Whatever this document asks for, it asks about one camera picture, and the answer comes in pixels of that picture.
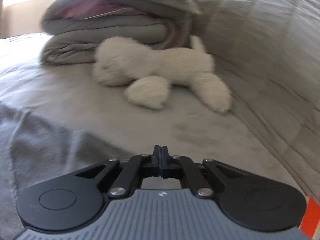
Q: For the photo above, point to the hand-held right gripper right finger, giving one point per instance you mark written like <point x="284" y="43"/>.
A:
<point x="164" y="162"/>

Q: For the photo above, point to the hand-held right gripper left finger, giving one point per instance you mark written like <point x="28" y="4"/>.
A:
<point x="156" y="160"/>

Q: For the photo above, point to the grey knitted sweater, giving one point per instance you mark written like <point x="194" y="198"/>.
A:
<point x="50" y="150"/>

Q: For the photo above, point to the white plush dog toy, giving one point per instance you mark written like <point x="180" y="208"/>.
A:
<point x="155" y="62"/>

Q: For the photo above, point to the folded grey comforter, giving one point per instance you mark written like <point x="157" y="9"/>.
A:
<point x="100" y="30"/>

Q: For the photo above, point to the quilted grey headboard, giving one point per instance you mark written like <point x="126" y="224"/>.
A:
<point x="262" y="42"/>

